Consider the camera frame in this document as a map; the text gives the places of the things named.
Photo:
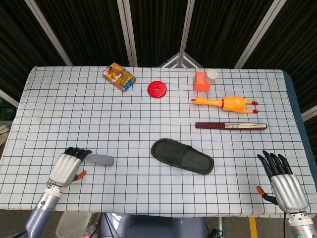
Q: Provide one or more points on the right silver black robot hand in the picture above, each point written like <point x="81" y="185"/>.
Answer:
<point x="288" y="191"/>

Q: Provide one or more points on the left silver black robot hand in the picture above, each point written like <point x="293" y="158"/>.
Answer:
<point x="62" y="168"/>

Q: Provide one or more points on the grey cleaning brush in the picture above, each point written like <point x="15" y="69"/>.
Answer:
<point x="101" y="159"/>

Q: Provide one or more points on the black rubber slipper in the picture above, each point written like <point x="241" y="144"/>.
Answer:
<point x="183" y="158"/>

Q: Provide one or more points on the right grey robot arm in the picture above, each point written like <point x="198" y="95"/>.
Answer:
<point x="301" y="224"/>

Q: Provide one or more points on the clear plastic container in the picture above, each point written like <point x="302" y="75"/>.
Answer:
<point x="71" y="225"/>

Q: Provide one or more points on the white checkered tablecloth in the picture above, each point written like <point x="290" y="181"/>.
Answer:
<point x="99" y="119"/>

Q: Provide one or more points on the dark red folding fan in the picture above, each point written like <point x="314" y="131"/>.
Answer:
<point x="213" y="126"/>

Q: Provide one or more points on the grey robot torso base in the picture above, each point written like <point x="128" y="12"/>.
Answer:
<point x="148" y="226"/>

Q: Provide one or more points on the yellow rubber chicken toy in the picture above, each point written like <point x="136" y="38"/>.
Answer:
<point x="230" y="102"/>

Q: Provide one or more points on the colourful printed cardboard box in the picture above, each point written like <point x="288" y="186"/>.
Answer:
<point x="119" y="77"/>

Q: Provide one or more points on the red plastic disc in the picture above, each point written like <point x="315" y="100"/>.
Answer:
<point x="161" y="92"/>

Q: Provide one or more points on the small white jar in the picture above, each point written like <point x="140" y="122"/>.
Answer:
<point x="211" y="75"/>

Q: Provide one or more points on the orange foam cube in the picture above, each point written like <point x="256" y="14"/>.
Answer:
<point x="200" y="83"/>

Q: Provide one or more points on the black white-framed folding screen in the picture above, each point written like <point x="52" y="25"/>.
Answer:
<point x="158" y="24"/>

